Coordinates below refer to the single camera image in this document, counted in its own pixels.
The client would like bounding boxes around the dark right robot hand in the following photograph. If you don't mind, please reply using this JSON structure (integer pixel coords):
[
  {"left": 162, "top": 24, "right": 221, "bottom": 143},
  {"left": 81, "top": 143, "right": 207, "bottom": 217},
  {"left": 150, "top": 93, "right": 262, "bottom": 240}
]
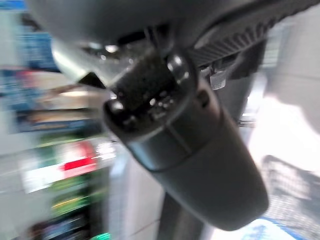
[{"left": 24, "top": 0, "right": 309, "bottom": 232}]

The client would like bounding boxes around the red and white package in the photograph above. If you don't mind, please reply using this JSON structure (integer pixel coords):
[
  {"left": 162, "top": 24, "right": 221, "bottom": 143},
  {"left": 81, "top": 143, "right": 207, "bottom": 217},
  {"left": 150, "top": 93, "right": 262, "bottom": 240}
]
[{"left": 23, "top": 141, "right": 116, "bottom": 193}]

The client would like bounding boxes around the green drink package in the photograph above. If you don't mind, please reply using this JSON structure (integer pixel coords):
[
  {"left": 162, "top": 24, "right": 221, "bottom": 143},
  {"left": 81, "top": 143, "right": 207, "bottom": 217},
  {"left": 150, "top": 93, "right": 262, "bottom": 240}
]
[{"left": 49, "top": 174, "right": 106, "bottom": 218}]

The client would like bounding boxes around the blue product box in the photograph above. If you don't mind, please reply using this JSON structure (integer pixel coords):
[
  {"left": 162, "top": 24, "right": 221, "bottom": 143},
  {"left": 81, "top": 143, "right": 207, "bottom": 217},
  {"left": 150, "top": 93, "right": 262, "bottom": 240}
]
[{"left": 14, "top": 29, "right": 60, "bottom": 72}]

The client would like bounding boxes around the grey wire mesh basket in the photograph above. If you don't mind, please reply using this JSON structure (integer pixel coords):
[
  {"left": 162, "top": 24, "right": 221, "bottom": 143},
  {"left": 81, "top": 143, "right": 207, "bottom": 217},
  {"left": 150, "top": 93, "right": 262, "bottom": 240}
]
[{"left": 259, "top": 154, "right": 320, "bottom": 227}]

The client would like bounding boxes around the blue and white bag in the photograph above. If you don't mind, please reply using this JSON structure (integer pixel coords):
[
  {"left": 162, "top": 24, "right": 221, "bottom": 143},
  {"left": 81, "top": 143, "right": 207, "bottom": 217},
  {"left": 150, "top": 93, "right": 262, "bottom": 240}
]
[{"left": 246, "top": 217, "right": 310, "bottom": 240}]

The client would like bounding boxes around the white store shelf rack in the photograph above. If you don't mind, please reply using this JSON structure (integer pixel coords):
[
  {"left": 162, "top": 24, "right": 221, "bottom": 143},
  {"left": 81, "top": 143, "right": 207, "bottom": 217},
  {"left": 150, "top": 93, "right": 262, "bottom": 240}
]
[{"left": 0, "top": 0, "right": 131, "bottom": 240}]

